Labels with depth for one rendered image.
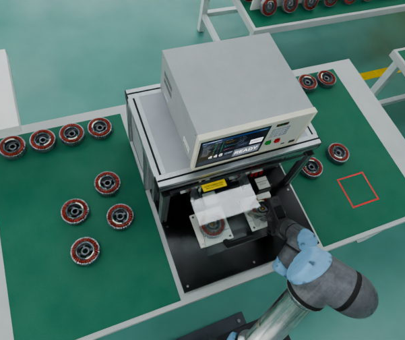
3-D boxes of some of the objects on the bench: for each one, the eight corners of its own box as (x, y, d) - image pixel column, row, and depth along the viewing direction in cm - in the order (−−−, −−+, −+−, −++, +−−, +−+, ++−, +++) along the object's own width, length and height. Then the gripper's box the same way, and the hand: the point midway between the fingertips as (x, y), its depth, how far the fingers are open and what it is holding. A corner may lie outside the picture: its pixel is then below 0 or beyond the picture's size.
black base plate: (317, 244, 161) (319, 243, 159) (184, 293, 143) (184, 293, 141) (273, 156, 179) (274, 154, 177) (149, 191, 162) (149, 189, 160)
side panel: (151, 188, 162) (152, 153, 134) (145, 190, 161) (144, 155, 133) (135, 138, 173) (132, 96, 145) (129, 139, 172) (125, 97, 144)
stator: (114, 202, 157) (113, 199, 153) (137, 211, 156) (137, 208, 153) (102, 225, 151) (102, 222, 148) (127, 234, 151) (127, 231, 148)
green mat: (425, 208, 177) (425, 208, 177) (323, 247, 161) (323, 247, 160) (333, 69, 214) (333, 68, 214) (241, 88, 197) (242, 88, 197)
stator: (327, 142, 188) (331, 139, 184) (348, 150, 187) (351, 147, 184) (323, 160, 182) (327, 156, 179) (344, 167, 182) (348, 164, 179)
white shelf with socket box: (51, 184, 157) (19, 125, 117) (-43, 208, 146) (-114, 152, 106) (38, 121, 170) (5, 48, 130) (-49, 138, 160) (-114, 66, 120)
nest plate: (232, 237, 155) (233, 237, 153) (201, 248, 150) (201, 247, 149) (220, 206, 160) (220, 206, 159) (189, 216, 156) (189, 215, 155)
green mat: (180, 300, 142) (180, 300, 142) (17, 361, 125) (16, 361, 125) (120, 113, 179) (120, 113, 178) (-14, 141, 162) (-14, 141, 162)
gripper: (266, 246, 140) (244, 228, 158) (308, 231, 145) (282, 216, 164) (263, 227, 137) (241, 210, 156) (307, 212, 143) (280, 198, 161)
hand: (261, 207), depth 159 cm, fingers open, 14 cm apart
